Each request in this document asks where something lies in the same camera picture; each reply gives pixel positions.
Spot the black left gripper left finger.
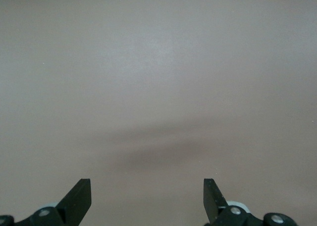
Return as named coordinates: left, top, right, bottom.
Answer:
left=0, top=178, right=92, bottom=226

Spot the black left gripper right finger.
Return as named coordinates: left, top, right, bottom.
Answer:
left=203, top=178, right=298, bottom=226

